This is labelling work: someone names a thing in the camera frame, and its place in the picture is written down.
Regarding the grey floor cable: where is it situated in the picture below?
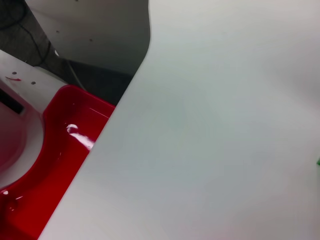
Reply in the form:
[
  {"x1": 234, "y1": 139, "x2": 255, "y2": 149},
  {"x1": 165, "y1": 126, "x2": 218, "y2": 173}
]
[{"x1": 65, "y1": 59, "x2": 85, "y2": 90}]

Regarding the black floor cable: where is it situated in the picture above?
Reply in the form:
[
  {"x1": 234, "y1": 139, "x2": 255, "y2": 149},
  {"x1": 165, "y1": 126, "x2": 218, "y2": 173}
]
[{"x1": 0, "y1": 0, "x2": 52, "y2": 68}]

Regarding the white table side panel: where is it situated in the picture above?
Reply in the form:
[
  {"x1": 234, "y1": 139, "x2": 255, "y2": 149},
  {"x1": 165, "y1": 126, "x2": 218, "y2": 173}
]
[{"x1": 24, "y1": 0, "x2": 153, "y2": 76}]

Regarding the white robot torso base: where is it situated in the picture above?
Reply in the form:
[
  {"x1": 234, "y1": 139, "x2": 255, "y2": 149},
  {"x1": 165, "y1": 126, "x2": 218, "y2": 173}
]
[{"x1": 0, "y1": 49, "x2": 69, "y2": 190}]

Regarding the red glossy base cover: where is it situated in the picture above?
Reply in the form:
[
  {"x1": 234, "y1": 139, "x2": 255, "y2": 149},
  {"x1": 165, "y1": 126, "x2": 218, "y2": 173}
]
[{"x1": 0, "y1": 84, "x2": 117, "y2": 240}]

